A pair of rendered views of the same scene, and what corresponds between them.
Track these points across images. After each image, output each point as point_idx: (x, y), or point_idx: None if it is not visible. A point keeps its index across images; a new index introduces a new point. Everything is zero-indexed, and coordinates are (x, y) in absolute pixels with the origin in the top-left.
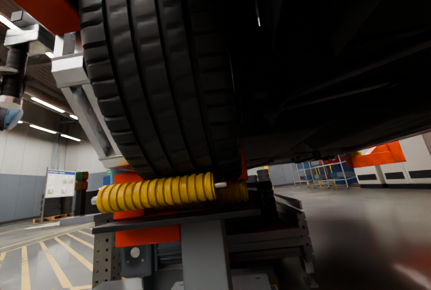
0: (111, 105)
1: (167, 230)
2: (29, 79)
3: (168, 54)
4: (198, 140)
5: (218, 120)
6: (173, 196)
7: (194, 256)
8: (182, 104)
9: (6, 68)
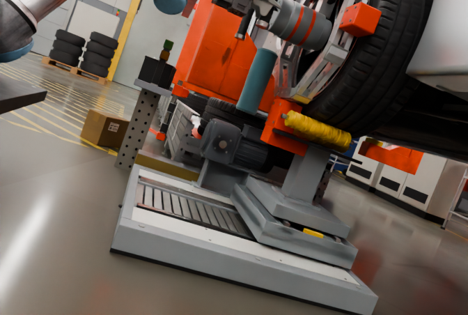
0: (349, 90)
1: (299, 148)
2: (275, 9)
3: (388, 86)
4: (365, 120)
5: (381, 119)
6: (329, 136)
7: (307, 167)
8: (375, 106)
9: (277, 3)
